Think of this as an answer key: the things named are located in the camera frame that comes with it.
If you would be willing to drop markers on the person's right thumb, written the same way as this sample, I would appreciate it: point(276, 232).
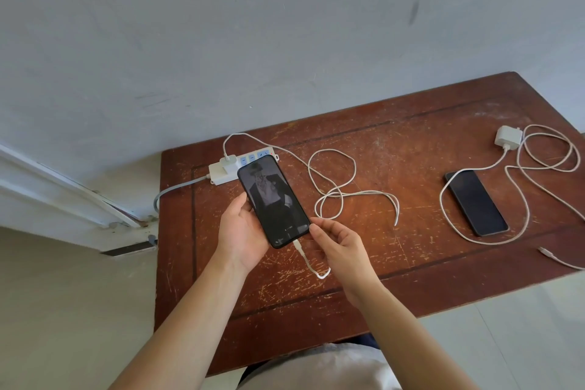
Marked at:
point(331, 224)

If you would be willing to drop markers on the white loose charger adapter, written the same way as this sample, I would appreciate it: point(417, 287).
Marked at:
point(507, 136)

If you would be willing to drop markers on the white plugged-in charger adapter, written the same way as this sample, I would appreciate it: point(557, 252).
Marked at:
point(227, 162)

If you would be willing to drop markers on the person's white shirt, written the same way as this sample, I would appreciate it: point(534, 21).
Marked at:
point(320, 369)

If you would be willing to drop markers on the black smartphone with dark screen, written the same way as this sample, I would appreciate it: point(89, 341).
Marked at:
point(477, 202)

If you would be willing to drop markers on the person's left hand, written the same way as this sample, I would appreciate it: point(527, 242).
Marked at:
point(240, 239)

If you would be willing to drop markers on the white door frame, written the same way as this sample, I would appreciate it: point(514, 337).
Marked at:
point(45, 184)

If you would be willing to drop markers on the person's left forearm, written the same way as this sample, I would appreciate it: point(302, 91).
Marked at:
point(192, 330)

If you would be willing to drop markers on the dark door threshold strip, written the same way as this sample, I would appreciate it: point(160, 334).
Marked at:
point(130, 249)

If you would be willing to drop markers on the person's left thumb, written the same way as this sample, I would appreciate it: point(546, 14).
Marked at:
point(238, 209)

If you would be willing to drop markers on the person's right forearm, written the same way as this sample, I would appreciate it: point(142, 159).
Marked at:
point(406, 339)

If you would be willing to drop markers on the person's right hand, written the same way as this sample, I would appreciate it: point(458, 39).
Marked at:
point(347, 261)

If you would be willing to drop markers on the black smartphone with lit screen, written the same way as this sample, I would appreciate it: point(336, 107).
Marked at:
point(274, 197)

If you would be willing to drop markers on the white power strip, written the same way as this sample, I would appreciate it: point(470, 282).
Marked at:
point(219, 175)

